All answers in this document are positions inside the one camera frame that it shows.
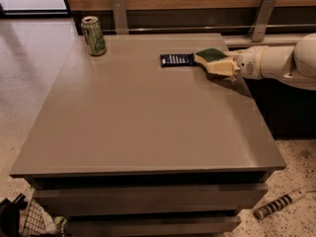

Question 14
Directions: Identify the metal wall bracket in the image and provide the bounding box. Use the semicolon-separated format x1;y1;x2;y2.
248;0;277;42
111;0;128;35

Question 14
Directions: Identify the green and yellow sponge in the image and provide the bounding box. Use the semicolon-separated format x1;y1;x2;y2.
195;48;227;64

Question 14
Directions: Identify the lower grey drawer front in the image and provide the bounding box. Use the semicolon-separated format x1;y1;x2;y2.
66;216;241;237

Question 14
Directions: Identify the striped power strip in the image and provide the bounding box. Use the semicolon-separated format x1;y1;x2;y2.
253;190;306;220

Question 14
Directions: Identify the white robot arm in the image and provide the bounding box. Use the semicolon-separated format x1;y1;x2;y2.
205;34;316;91

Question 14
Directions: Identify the metal horizontal rail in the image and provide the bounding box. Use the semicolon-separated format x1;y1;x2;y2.
127;24;316;35

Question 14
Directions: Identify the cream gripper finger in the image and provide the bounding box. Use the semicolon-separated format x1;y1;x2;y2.
225;49;245;57
205;58;241;80

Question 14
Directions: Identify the grey drawer cabinet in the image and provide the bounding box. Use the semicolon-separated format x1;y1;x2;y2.
11;34;285;223

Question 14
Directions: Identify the green soda can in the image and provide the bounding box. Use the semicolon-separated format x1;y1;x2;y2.
81;16;107;56

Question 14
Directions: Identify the black object at corner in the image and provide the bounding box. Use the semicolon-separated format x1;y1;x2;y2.
0;194;28;237

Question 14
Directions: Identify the grey drawer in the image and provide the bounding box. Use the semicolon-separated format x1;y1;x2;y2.
34;183;268;216
66;216;241;237

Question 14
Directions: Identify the left metal wall bracket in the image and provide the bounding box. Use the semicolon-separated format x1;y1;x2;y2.
111;0;128;35

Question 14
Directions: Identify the black wire basket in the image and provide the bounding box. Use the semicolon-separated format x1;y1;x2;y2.
20;198;47;237

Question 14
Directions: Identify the blue rxbar blueberry wrapper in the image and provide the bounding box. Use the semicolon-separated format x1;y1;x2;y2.
160;53;196;67

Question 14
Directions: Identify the right metal wall bracket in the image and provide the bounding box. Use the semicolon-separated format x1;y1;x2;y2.
248;0;277;42

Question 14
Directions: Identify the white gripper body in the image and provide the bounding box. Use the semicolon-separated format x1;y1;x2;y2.
237;45;268;80

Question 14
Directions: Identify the upper grey drawer front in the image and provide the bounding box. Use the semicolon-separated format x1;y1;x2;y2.
34;183;268;216

